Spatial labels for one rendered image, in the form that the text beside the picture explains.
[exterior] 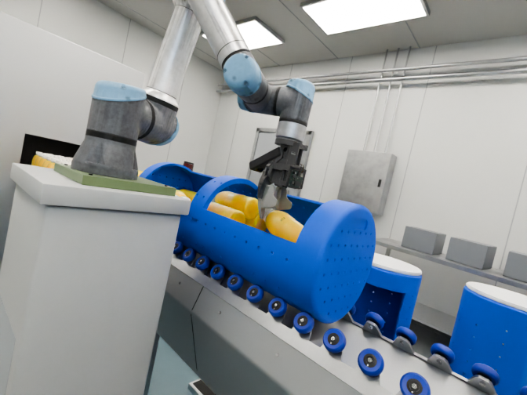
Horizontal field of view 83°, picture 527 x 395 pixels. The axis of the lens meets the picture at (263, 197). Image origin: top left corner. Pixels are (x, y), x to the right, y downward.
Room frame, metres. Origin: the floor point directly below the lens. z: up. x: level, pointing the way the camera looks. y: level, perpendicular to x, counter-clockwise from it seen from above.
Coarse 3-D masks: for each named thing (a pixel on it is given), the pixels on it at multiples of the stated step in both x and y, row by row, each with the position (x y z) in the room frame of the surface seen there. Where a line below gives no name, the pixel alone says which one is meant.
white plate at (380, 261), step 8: (376, 256) 1.23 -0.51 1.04; (384, 256) 1.27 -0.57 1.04; (376, 264) 1.07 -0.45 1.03; (384, 264) 1.09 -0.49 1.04; (392, 264) 1.13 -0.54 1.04; (400, 264) 1.17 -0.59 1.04; (408, 264) 1.21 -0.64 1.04; (400, 272) 1.05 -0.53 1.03; (408, 272) 1.05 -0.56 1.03; (416, 272) 1.08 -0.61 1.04
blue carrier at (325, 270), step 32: (256, 192) 1.03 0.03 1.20; (192, 224) 0.87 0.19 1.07; (224, 224) 0.78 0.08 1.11; (320, 224) 0.62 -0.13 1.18; (352, 224) 0.67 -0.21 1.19; (224, 256) 0.79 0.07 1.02; (256, 256) 0.69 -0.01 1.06; (288, 256) 0.63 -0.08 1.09; (320, 256) 0.58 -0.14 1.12; (352, 256) 0.69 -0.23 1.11; (288, 288) 0.64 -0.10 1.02; (320, 288) 0.61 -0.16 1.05; (352, 288) 0.72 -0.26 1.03; (320, 320) 0.63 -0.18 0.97
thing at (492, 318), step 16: (464, 288) 1.07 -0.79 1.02; (464, 304) 1.04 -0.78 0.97; (480, 304) 0.98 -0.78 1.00; (496, 304) 0.94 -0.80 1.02; (464, 320) 1.02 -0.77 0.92; (480, 320) 0.96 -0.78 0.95; (496, 320) 0.93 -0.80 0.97; (512, 320) 0.90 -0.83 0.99; (464, 336) 1.00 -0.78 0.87; (480, 336) 0.95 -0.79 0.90; (496, 336) 0.92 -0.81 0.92; (512, 336) 0.90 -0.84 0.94; (464, 352) 0.99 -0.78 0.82; (480, 352) 0.94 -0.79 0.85; (496, 352) 0.91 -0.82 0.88; (512, 352) 0.89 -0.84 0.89; (464, 368) 0.97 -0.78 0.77; (496, 368) 0.91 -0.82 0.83; (512, 368) 0.89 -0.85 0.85; (512, 384) 0.88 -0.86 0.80
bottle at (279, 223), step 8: (264, 216) 0.77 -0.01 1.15; (272, 216) 0.75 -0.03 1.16; (280, 216) 0.74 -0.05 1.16; (288, 216) 0.74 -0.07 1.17; (272, 224) 0.74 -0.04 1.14; (280, 224) 0.72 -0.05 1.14; (288, 224) 0.72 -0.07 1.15; (296, 224) 0.72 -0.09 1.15; (272, 232) 0.74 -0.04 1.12; (280, 232) 0.72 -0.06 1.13; (288, 232) 0.70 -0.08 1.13; (296, 232) 0.70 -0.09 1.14; (288, 240) 0.70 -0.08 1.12; (296, 240) 0.68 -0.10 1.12
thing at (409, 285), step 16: (384, 272) 1.05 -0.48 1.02; (368, 288) 1.32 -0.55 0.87; (384, 288) 1.05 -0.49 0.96; (400, 288) 1.04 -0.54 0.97; (416, 288) 1.08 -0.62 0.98; (368, 304) 1.31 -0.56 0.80; (384, 304) 1.28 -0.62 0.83; (400, 304) 1.22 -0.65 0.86; (384, 320) 1.27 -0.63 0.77; (400, 320) 1.05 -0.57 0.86
